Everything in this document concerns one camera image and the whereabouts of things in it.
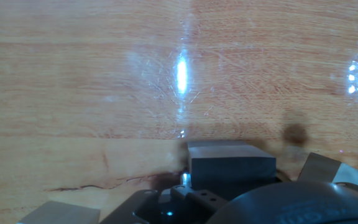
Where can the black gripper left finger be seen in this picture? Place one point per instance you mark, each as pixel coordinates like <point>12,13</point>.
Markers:
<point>204,197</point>

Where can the varnished wooden board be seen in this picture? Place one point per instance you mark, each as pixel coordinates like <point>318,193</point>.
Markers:
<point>73,77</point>

